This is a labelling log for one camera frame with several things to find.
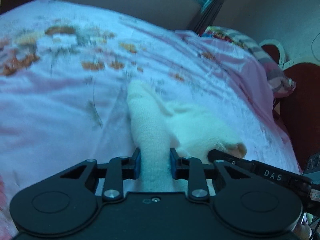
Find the pink blanket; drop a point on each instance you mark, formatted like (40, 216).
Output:
(244, 70)

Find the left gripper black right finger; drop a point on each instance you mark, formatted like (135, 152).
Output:
(194, 172)

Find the cream knit sweater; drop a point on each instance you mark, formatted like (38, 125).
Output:
(192, 130)

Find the multicolour patterned pillow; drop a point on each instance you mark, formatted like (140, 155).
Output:
(257, 55)

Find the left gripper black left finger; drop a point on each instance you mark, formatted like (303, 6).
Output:
(116, 171)

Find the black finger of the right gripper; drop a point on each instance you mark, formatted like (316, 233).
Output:
(214, 155)

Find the pink floral bed sheet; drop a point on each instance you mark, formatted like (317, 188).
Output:
(65, 73)

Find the red white headboard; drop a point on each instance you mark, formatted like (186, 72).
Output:
(298, 114)

